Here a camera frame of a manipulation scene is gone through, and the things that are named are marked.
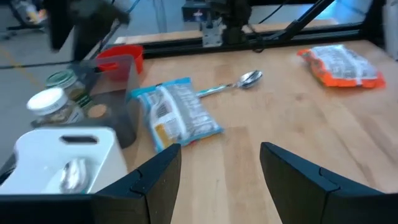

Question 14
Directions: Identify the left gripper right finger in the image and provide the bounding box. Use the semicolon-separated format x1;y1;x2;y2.
260;142;384;224

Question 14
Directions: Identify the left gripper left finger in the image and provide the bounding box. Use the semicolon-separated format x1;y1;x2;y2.
93;143;182;224

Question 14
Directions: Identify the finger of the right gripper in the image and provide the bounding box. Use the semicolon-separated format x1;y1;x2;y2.
46;0;75;52
73;0;130;62

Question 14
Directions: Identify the green-lid glass jar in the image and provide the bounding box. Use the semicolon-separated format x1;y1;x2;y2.
45;68;91;106

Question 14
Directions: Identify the silver metal spoon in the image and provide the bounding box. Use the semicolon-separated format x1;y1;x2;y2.
195;70;264;98
58;157;91;194

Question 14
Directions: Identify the white-lid spice jar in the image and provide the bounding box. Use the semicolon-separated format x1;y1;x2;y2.
26;86;85;127

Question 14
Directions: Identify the small cork-stopper glass jar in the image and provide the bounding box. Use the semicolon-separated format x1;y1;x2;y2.
86;103;109;119

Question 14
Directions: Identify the red plastic bowl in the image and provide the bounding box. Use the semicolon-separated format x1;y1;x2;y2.
95;44;144;82

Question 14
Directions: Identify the blue ramen packet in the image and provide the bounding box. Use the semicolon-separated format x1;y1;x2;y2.
129;77;224;154

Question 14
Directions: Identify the grey translucent plastic bin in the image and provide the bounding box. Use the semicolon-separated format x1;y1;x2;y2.
30;54;144;149

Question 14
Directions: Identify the white plastic bin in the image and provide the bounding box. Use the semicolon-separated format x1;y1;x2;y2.
0;126;128;195

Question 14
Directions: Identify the orange ramen packet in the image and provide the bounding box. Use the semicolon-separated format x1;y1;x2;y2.
297;44;386;88

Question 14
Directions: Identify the silver aluminium extrusion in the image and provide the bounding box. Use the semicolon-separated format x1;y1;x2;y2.
382;0;398;60

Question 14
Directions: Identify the black aluminium table frame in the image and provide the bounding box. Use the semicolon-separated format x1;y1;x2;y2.
102;0;398;60

